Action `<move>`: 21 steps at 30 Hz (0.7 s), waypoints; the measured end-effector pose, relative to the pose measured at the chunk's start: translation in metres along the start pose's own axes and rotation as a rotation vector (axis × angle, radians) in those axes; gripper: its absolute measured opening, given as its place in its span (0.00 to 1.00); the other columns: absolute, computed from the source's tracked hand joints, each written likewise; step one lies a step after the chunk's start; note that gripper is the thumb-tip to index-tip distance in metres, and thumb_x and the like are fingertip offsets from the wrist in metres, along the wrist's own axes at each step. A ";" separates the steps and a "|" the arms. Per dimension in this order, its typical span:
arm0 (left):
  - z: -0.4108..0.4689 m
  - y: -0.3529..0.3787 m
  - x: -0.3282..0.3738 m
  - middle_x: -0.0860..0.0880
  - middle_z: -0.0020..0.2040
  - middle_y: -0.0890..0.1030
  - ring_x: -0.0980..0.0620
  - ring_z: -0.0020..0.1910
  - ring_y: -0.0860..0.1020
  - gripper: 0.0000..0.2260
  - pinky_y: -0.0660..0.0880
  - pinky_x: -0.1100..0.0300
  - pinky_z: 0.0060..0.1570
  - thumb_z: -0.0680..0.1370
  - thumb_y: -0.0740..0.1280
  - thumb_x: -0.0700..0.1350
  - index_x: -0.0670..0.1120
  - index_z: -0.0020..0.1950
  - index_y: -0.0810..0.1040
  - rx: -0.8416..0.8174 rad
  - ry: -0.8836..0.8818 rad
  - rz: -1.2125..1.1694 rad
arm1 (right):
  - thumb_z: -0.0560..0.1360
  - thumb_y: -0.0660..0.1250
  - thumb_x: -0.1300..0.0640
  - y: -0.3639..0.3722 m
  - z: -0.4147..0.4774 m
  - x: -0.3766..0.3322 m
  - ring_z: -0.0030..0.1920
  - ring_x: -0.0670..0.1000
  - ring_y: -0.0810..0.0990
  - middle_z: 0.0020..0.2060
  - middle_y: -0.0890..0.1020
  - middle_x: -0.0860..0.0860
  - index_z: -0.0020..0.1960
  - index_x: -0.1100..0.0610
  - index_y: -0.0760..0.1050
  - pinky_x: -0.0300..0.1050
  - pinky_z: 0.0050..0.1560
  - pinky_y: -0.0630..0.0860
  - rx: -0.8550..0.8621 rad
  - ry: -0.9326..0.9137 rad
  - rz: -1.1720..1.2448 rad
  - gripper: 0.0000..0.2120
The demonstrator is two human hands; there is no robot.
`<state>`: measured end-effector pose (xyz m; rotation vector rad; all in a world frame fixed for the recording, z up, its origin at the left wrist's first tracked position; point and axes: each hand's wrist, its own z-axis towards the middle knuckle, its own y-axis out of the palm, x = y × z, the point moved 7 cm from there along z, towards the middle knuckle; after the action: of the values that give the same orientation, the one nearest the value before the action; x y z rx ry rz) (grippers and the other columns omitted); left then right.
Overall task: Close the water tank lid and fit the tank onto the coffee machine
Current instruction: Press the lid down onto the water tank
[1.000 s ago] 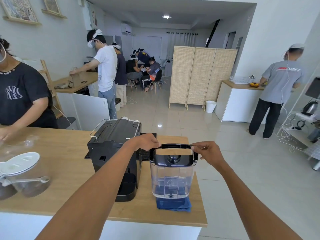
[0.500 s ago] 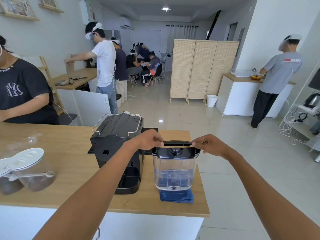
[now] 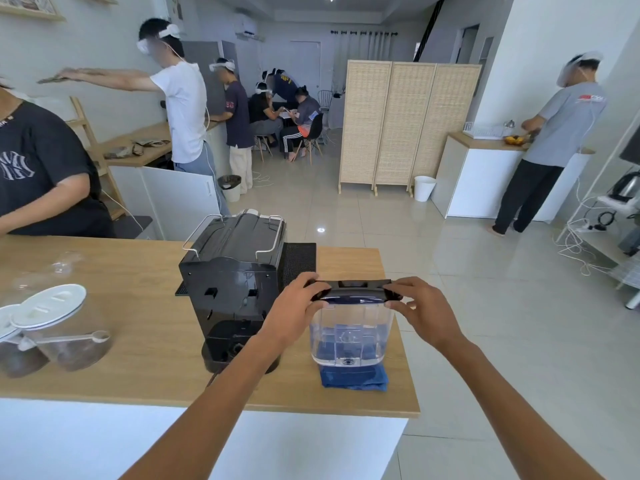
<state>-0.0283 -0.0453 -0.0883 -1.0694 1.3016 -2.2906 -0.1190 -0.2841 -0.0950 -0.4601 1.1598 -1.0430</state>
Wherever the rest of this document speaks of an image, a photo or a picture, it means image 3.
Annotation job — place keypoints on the person's left hand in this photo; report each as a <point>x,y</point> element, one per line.
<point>287,314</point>

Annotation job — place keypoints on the person's right hand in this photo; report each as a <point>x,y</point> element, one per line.
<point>429,312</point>

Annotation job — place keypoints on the person's right thumb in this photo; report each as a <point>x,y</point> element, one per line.
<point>396,305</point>

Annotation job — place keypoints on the person's left thumb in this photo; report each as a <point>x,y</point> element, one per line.
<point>319,306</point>

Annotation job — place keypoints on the clear water tank black lid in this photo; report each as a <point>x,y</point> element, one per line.
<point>350,329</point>

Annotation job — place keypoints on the person's right forearm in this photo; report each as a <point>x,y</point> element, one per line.
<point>505,419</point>

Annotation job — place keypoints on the person's left forearm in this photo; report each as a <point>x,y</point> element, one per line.
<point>215,409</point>

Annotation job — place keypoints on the black rubber bar mat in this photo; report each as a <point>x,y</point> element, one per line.
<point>299,262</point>

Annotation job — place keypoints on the blue folded cloth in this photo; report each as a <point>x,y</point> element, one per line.
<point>354,377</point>

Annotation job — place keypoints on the black coffee machine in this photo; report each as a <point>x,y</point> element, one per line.
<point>230,274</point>

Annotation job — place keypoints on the white waste bin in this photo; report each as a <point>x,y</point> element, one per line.
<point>424,189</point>

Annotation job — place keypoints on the white cabinet with wooden top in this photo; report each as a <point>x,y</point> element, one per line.
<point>470,179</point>

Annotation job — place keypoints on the waste bin with black bag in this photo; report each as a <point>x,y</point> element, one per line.
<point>230,187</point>

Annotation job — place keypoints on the black chair with wooden legs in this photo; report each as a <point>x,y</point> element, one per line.
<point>262,143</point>
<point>315,132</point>

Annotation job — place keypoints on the woven folding room screen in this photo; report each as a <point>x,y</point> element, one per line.
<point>400,124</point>

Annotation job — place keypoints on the wooden counter with white doors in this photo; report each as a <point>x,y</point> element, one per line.
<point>165,194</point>

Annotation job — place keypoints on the white dish rack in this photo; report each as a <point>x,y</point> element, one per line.
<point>487,130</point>

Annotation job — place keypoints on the bowl of yellow fruit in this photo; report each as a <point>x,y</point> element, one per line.
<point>515,140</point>

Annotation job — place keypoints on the white power strip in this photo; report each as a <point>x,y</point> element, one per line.
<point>592,227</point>

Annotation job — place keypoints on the white metal rack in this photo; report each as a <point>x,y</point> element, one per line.
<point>620,244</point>

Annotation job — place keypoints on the white door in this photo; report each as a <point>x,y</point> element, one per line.
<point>305,64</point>

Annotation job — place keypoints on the white plastic measuring spoon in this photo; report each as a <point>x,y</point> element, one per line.
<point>65,339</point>

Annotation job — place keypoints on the white head-worn headset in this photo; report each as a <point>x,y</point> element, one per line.
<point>160,37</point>
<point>575,69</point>
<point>222,66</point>

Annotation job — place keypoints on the light grey curtains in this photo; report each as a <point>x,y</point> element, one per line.
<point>365,47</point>

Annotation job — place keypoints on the clear jar white lid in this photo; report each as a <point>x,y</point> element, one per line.
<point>17,352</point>
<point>60,329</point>

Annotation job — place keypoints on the clear plastic container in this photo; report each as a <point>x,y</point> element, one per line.
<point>52,272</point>

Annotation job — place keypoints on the wooden ladder shelf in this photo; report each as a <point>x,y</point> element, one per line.
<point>92,144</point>

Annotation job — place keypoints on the grey refrigerator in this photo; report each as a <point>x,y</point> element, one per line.
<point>200,54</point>

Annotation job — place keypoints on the white air conditioner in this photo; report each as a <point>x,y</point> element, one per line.
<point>246,25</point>

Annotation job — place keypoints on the wooden wall shelf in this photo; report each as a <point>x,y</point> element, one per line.
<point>30,9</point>

